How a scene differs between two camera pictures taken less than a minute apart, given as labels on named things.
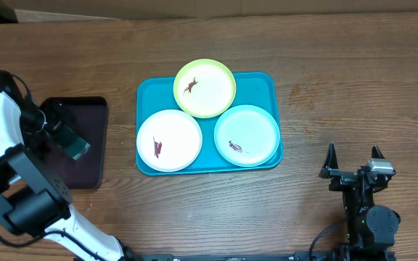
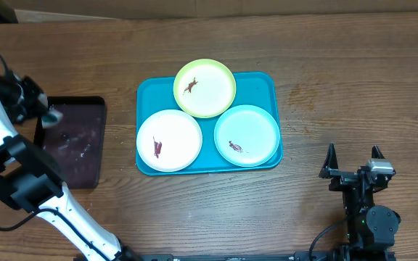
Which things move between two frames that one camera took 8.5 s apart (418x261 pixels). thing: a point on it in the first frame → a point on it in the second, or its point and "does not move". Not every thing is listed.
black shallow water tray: x=87 y=117 does not move
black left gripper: x=35 y=141 → x=34 y=104
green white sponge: x=72 y=143 → x=52 y=118
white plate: x=169 y=141 does not move
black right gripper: x=342 y=178 does not move
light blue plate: x=247 y=135 does not move
